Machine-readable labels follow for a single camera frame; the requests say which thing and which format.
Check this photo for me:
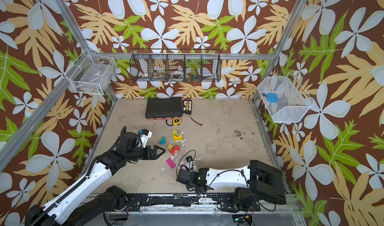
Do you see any teal triangle block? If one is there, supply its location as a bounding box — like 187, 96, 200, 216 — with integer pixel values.
159, 137, 166, 145

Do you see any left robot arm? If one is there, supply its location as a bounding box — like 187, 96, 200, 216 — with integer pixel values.
25, 130, 166, 226

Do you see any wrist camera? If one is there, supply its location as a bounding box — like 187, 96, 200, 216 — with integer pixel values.
186, 156, 195, 171
139, 129, 152, 148

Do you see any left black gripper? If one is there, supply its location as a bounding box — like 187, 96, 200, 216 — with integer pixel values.
126, 144, 167, 162

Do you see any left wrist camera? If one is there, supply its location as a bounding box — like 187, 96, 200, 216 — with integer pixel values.
139, 129, 152, 148

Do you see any yellow tape measure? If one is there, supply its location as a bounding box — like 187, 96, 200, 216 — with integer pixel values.
173, 118, 181, 126

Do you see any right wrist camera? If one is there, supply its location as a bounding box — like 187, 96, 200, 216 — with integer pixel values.
186, 156, 195, 171

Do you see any black wire basket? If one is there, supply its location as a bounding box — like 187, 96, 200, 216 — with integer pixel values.
128, 49, 222, 82

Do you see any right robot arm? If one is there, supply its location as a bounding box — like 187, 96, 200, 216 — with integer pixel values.
176, 160, 287, 208

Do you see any black tool case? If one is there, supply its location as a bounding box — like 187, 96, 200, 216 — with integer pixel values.
145, 97, 183, 120

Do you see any white mesh basket right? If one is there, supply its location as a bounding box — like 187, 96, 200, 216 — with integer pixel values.
258, 76, 315, 124

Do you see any blue object in basket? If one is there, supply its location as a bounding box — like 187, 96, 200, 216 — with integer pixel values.
267, 93, 278, 103

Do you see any magenta block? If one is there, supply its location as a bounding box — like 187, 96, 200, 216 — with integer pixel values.
166, 158, 176, 169

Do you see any white wire basket left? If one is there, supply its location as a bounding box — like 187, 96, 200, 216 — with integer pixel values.
66, 50, 117, 95

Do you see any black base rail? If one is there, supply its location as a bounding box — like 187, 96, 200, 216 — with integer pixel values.
119, 192, 241, 212

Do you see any yellow arch block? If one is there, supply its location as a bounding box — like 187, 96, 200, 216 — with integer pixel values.
173, 134, 183, 141

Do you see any red arch block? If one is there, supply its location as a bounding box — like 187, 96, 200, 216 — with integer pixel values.
170, 146, 180, 156

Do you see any black battery holder box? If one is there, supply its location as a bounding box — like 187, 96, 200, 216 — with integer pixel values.
183, 99, 192, 115

